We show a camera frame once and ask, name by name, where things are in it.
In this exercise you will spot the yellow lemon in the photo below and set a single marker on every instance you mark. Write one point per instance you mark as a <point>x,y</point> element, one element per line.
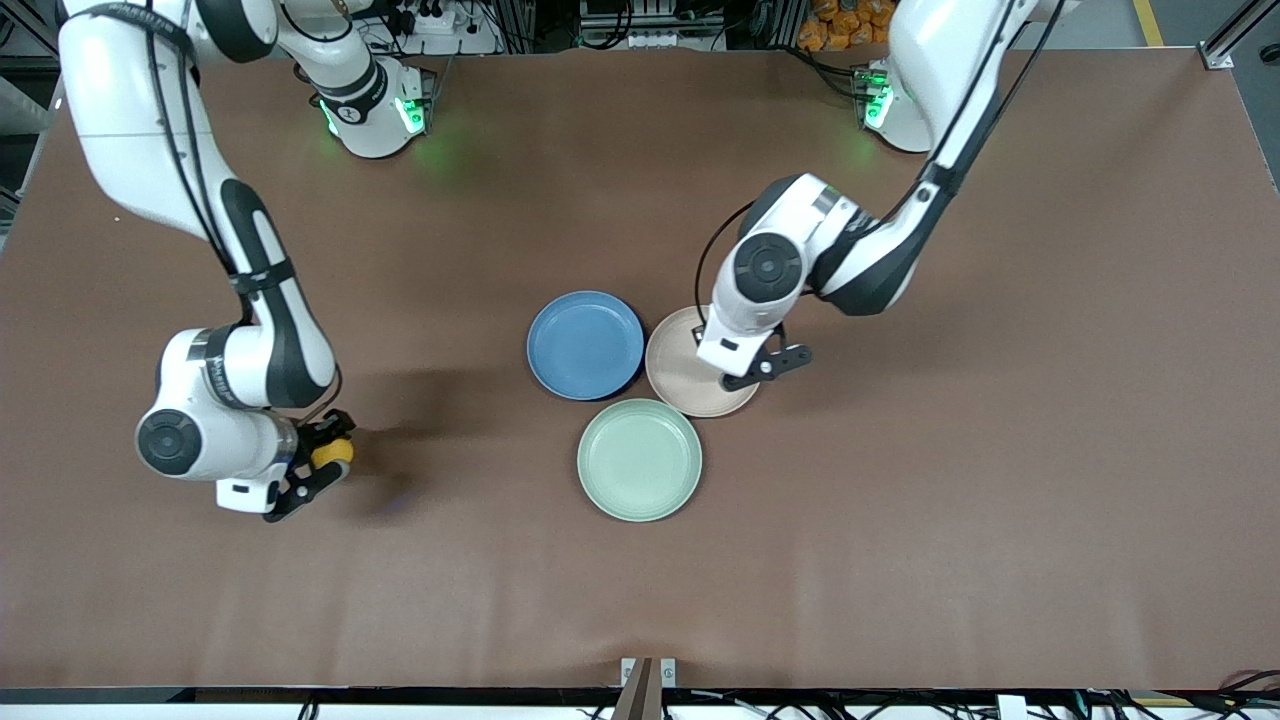
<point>333,453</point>

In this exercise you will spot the metal table edge bracket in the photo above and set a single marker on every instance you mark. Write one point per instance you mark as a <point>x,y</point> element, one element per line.
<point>648,690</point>

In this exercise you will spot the mint green plate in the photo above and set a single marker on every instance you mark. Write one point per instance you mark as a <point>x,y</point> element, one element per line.
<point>640,460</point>

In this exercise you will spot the grey electronics box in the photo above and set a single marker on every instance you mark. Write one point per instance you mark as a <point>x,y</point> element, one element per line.
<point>640,20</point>

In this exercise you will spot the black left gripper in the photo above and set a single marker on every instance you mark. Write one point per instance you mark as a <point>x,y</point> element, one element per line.
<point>696,331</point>

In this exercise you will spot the white tag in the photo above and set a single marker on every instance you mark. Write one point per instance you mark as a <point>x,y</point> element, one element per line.
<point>1012,707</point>

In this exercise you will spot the aluminium frame profile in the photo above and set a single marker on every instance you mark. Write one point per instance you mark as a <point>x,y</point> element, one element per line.
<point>1222,50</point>

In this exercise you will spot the blue plate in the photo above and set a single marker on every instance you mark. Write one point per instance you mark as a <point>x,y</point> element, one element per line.
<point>585,345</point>

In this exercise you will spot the white power strip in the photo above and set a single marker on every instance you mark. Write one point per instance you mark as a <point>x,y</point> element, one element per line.
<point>435,20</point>

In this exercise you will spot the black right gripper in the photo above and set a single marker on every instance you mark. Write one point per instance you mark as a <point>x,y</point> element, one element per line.
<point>312,436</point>

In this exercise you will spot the pile of orange toys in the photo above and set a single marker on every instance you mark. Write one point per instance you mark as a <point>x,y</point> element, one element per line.
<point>835,30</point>

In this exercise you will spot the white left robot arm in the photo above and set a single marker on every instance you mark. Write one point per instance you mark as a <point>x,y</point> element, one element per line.
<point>790,215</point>

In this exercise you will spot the beige plate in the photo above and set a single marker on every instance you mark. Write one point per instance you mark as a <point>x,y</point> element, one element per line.
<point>685,385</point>

